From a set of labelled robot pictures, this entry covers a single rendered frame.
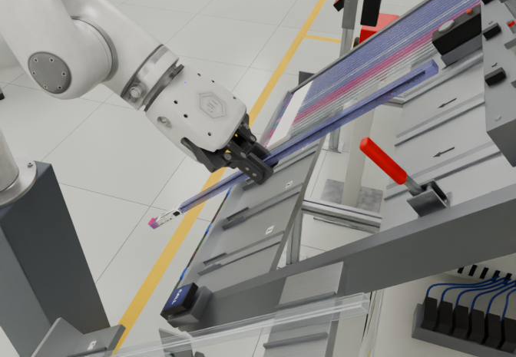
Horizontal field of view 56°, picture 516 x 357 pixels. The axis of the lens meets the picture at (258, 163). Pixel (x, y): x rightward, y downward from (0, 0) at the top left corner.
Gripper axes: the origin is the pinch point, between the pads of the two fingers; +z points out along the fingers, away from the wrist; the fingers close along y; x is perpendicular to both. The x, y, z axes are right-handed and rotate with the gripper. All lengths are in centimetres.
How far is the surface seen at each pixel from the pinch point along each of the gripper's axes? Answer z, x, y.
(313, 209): 38, 55, 60
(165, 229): 11, 114, 61
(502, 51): 10.6, -28.0, 7.4
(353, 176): 52, 61, 94
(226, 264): 8.6, 20.0, -1.4
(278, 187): 9.5, 15.1, 14.8
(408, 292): 41.6, 14.7, 14.2
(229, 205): 6.1, 26.8, 14.7
